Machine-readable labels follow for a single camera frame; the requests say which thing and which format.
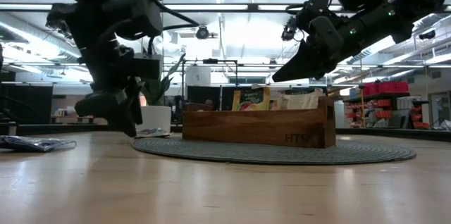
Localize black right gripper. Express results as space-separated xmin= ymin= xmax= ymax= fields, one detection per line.
xmin=271 ymin=0 xmax=357 ymax=83

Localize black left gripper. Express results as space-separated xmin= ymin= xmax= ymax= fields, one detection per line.
xmin=74 ymin=54 xmax=163 ymax=139

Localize dark blue tea packet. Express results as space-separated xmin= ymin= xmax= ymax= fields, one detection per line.
xmin=0 ymin=135 xmax=77 ymax=154
xmin=135 ymin=127 xmax=173 ymax=139

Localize orange tea packet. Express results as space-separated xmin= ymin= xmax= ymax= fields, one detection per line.
xmin=231 ymin=86 xmax=271 ymax=111

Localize wooden tea organizer box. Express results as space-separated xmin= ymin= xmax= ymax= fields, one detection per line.
xmin=182 ymin=95 xmax=337 ymax=149

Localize white plant pot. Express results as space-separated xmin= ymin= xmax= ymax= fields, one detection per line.
xmin=135 ymin=105 xmax=173 ymax=134

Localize green artificial plant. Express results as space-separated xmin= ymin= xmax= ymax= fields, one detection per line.
xmin=140 ymin=54 xmax=187 ymax=107

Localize table with boxes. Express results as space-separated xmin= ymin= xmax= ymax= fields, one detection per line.
xmin=52 ymin=106 xmax=96 ymax=126

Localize black partition panel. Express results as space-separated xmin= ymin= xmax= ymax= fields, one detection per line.
xmin=186 ymin=85 xmax=222 ymax=107
xmin=221 ymin=86 xmax=235 ymax=111

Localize white box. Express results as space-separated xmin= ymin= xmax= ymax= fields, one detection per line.
xmin=185 ymin=66 xmax=211 ymax=87

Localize round grey woven placemat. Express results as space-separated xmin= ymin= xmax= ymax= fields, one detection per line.
xmin=132 ymin=136 xmax=417 ymax=166

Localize shelf with red bins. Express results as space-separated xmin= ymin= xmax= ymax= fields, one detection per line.
xmin=343 ymin=80 xmax=431 ymax=130

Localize dark low partition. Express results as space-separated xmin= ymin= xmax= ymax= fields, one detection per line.
xmin=0 ymin=82 xmax=54 ymax=126

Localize black overhead camera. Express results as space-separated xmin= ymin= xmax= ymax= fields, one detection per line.
xmin=195 ymin=25 xmax=211 ymax=41

